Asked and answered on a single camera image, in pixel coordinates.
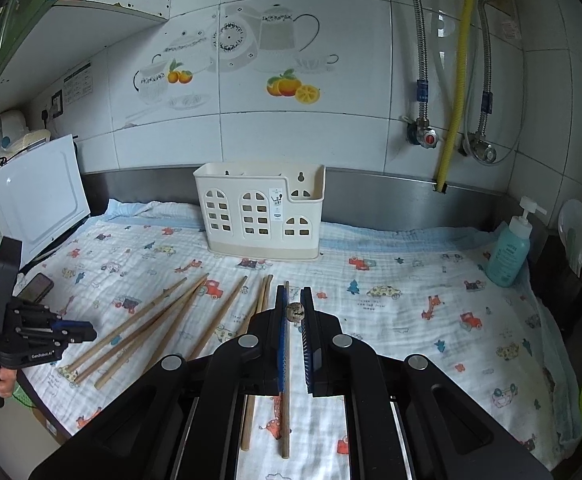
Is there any yellow gas hose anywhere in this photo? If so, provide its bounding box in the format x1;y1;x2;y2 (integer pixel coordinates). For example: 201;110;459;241
435;0;475;195

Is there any white microwave oven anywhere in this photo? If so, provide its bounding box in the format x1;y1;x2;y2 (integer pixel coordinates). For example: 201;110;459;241
0;134;92;281

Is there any wall label sticker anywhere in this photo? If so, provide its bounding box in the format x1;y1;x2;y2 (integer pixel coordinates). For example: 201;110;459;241
63;62;94;106

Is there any red handle valve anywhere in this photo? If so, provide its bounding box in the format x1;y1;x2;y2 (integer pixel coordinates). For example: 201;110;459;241
405;117;445;151

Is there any printed cartoon cloth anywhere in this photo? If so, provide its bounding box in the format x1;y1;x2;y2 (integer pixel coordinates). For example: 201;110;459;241
13;199;582;480

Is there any smartphone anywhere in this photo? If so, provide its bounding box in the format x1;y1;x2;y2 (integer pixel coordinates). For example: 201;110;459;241
20;272;56;304

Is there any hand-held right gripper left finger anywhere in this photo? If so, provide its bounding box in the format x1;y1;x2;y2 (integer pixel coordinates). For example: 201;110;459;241
28;284;290;480

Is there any metal angle valve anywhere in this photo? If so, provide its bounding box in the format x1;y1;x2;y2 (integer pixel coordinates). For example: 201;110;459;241
465;130;498;164

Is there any braided metal hose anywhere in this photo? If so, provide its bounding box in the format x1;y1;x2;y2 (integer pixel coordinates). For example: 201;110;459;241
475;0;505;146
402;0;430;131

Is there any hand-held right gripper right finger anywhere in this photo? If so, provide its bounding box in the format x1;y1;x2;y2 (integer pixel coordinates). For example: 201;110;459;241
299;286;554;480

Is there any teal soap pump bottle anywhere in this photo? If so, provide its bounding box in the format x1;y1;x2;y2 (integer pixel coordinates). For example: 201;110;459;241
485;196;548;289

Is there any wall cabinet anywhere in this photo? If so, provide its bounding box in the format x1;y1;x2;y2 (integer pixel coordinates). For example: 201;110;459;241
0;0;170;113

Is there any black utensil bin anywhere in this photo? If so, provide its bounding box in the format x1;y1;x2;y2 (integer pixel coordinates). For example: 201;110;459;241
535;230;582;342

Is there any white plastic spoon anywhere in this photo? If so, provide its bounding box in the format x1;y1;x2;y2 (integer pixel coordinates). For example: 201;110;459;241
558;199;582;281

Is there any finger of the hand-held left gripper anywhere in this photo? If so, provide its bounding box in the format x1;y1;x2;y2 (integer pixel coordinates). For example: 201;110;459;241
53;330;98;345
53;320;94;334

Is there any cream plastic utensil holder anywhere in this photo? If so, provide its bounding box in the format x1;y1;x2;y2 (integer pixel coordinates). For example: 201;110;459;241
193;162;326;263

